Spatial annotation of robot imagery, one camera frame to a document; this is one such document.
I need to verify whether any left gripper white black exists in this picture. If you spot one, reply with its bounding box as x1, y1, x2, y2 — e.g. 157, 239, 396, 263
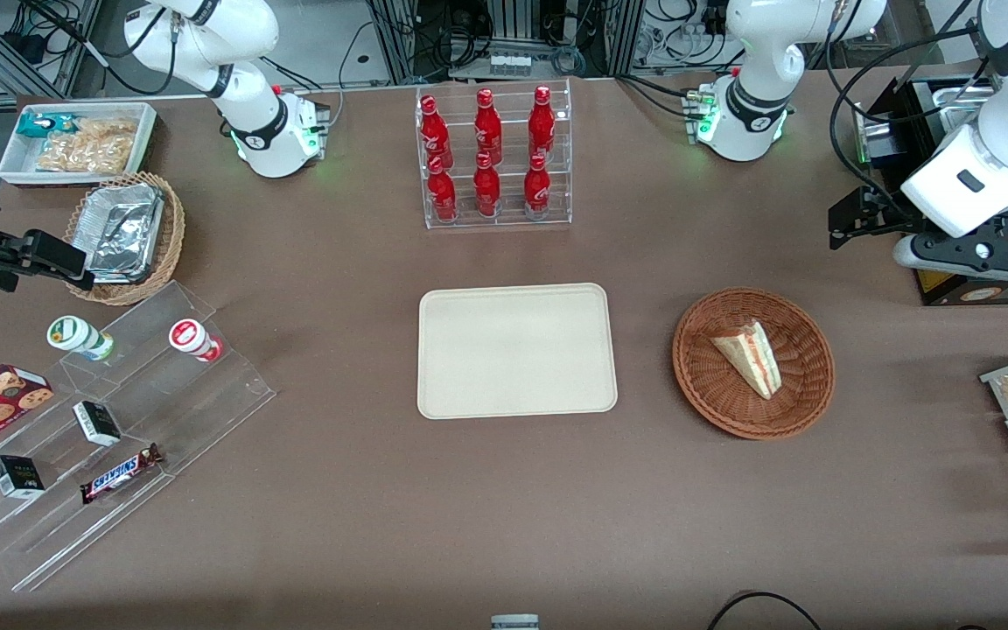
829, 122, 1008, 283

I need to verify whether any triangular sandwich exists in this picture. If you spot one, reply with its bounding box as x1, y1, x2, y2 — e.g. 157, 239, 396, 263
711, 320, 783, 401

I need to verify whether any light wicker basket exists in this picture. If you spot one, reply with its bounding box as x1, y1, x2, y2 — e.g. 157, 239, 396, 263
64, 171, 186, 306

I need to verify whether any brown wicker basket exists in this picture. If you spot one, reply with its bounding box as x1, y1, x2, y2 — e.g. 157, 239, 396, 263
672, 288, 837, 440

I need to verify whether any beige plastic tray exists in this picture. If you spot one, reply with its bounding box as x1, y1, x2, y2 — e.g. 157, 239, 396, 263
416, 283, 619, 421

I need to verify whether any silver foil container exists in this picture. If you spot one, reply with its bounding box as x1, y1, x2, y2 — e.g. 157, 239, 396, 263
84, 182, 165, 283

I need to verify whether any green lidded cup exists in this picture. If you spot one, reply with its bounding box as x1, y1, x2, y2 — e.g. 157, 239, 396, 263
46, 316, 116, 362

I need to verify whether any black food warmer cabinet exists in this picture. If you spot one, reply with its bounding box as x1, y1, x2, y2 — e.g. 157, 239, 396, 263
854, 74, 1008, 307

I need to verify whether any white rectangular bin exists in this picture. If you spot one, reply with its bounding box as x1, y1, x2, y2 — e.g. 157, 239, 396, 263
0, 102, 158, 187

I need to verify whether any clear bag of crackers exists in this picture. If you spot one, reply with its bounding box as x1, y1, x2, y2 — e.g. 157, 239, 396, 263
36, 118, 139, 173

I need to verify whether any red lidded cup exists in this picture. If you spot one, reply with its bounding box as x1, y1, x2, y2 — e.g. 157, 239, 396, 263
168, 318, 223, 363

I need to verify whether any green snack packet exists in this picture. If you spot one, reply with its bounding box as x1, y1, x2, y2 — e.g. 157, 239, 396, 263
16, 114, 81, 139

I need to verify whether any steel warmer pan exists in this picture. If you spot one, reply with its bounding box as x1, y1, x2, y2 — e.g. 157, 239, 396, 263
911, 85, 995, 132

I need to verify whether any small black white box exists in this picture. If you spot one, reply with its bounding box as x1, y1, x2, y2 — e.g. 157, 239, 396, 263
73, 401, 123, 448
0, 455, 46, 500

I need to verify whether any clear acrylic stepped display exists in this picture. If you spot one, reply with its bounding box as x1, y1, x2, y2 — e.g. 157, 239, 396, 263
0, 280, 277, 593

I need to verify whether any brown snickers bar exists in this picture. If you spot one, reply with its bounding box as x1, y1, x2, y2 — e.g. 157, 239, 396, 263
80, 443, 164, 505

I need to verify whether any red cola bottle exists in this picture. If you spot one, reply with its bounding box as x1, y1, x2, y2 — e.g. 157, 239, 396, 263
528, 85, 557, 163
473, 152, 502, 218
473, 87, 503, 165
419, 94, 454, 169
427, 156, 459, 222
523, 154, 552, 214

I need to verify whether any clear acrylic bottle rack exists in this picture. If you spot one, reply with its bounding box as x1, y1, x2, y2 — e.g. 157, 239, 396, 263
415, 79, 573, 230

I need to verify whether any white power strip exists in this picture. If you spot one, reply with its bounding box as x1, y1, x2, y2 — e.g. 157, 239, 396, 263
451, 51, 550, 80

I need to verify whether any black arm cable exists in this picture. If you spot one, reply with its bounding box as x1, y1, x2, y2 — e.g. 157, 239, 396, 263
826, 0, 999, 224

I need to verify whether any black table cable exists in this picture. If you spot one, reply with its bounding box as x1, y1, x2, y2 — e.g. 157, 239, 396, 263
707, 592, 823, 630

